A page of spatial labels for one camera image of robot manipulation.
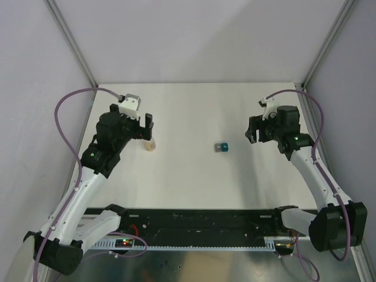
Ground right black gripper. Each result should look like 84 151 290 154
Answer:
245 110 283 144

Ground clear pill bottle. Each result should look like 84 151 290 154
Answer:
144 138 156 152

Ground teal pill box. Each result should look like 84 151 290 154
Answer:
221 142 229 152

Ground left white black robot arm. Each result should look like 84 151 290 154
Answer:
24 104 153 276

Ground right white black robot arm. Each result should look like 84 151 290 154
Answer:
245 106 367 252

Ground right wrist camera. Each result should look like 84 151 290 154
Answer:
258 98 278 120

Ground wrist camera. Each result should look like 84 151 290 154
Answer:
119 93 141 120
258 98 278 120

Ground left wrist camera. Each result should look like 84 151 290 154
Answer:
119 93 141 120

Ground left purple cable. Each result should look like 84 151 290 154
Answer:
32 88 148 282

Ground purple cable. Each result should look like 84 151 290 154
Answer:
266 89 353 261
32 88 148 282

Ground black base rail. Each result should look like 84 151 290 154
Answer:
118 209 297 247

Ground grey slotted cable duct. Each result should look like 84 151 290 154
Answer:
89 237 294 252

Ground right aluminium frame post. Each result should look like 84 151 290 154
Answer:
300 0 358 90

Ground aluminium frame post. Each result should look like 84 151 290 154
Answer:
300 0 358 90
43 0 98 87

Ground left aluminium frame post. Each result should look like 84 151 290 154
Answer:
43 0 98 87

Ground shiny metal base plate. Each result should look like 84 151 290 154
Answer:
43 248 356 282

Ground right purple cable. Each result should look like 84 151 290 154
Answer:
266 89 353 261

